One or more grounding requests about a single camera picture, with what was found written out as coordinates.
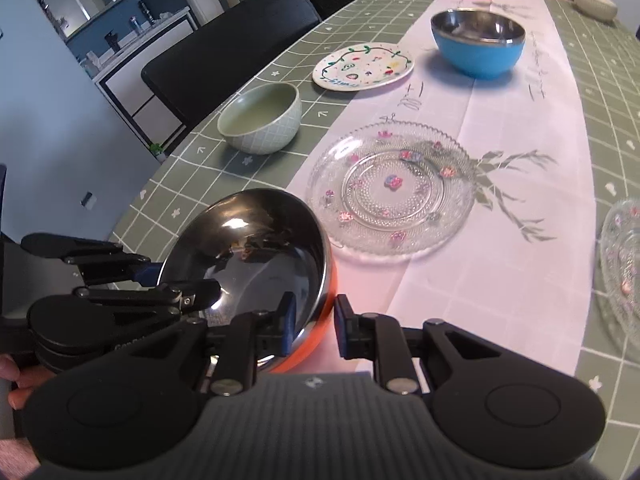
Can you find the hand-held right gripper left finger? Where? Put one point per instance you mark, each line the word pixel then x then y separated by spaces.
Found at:
pixel 288 321

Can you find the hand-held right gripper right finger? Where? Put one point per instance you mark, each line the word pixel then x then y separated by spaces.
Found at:
pixel 342 327

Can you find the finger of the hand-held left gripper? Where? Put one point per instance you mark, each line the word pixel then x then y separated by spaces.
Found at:
pixel 147 275
pixel 197 292

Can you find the orange steel bowl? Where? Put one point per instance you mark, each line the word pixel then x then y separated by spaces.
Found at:
pixel 260 240

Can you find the clear glass flower plate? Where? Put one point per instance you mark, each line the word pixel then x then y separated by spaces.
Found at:
pixel 622 260
pixel 395 220

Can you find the person's left hand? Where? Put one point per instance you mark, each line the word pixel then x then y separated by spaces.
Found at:
pixel 27 385

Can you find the green ceramic bowl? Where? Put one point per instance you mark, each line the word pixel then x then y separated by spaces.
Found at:
pixel 260 130

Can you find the white cabinet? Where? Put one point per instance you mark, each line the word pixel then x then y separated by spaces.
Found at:
pixel 145 50

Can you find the white table runner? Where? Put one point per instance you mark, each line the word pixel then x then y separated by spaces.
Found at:
pixel 500 135

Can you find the white painted plate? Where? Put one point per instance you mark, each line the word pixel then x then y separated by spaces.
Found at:
pixel 365 67

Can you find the blue steel bowl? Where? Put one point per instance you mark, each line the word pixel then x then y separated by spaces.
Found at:
pixel 477 57

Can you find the white ceramic bowl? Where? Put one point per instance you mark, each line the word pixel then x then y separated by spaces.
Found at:
pixel 595 5

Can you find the wall socket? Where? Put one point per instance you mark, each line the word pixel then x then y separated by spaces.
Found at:
pixel 90 199

